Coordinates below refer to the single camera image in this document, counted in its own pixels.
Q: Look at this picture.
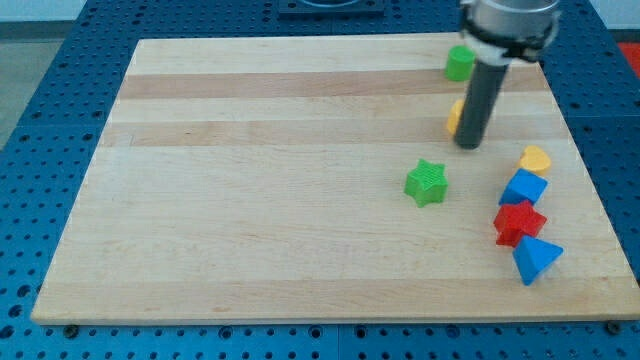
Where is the light wooden board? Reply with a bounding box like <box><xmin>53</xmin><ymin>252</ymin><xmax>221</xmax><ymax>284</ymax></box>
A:
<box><xmin>30</xmin><ymin>32</ymin><xmax>640</xmax><ymax>326</ymax></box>

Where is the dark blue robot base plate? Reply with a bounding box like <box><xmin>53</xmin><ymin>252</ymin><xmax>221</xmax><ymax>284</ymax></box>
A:
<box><xmin>275</xmin><ymin>0</ymin><xmax>385</xmax><ymax>17</ymax></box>

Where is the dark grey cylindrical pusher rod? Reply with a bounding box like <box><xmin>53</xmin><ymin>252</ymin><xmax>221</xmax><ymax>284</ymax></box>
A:
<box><xmin>453</xmin><ymin>61</ymin><xmax>509</xmax><ymax>150</ymax></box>

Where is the blue cube block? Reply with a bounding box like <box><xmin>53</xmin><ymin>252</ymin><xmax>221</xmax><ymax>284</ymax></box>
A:
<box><xmin>498</xmin><ymin>168</ymin><xmax>548</xmax><ymax>205</ymax></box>

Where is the green star block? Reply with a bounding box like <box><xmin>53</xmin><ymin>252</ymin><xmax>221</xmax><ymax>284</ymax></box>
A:
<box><xmin>404</xmin><ymin>159</ymin><xmax>448</xmax><ymax>208</ymax></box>

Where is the blue triangle block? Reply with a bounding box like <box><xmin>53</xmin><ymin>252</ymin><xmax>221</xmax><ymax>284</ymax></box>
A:
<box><xmin>512</xmin><ymin>235</ymin><xmax>564</xmax><ymax>286</ymax></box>

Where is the red star block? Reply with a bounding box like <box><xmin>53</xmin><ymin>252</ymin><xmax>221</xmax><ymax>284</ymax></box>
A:
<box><xmin>493</xmin><ymin>200</ymin><xmax>547</xmax><ymax>247</ymax></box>

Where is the green cylinder block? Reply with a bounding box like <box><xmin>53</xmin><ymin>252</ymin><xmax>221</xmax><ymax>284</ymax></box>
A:
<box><xmin>444</xmin><ymin>45</ymin><xmax>475</xmax><ymax>82</ymax></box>

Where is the yellow block behind rod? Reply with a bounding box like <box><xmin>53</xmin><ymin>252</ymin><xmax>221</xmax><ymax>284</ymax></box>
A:
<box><xmin>446</xmin><ymin>99</ymin><xmax>464</xmax><ymax>136</ymax></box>

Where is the yellow heart block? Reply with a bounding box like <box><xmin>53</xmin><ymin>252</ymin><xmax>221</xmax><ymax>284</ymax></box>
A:
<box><xmin>517</xmin><ymin>145</ymin><xmax>552</xmax><ymax>176</ymax></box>

